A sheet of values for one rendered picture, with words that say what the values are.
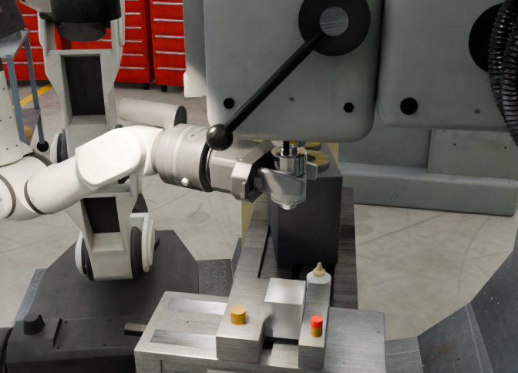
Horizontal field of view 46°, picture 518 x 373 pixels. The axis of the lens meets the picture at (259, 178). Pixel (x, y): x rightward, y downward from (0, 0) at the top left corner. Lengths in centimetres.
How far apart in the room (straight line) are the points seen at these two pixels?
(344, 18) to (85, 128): 92
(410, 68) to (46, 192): 59
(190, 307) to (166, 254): 97
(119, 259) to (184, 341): 78
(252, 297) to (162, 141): 27
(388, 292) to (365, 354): 193
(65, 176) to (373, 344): 51
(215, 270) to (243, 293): 124
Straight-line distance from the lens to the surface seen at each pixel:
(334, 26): 62
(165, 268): 188
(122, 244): 165
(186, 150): 83
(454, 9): 64
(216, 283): 210
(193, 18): 75
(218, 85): 68
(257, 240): 129
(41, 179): 100
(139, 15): 565
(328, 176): 113
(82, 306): 177
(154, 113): 87
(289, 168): 78
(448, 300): 283
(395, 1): 63
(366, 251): 310
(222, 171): 80
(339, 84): 66
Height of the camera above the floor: 156
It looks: 24 degrees down
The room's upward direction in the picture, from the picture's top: straight up
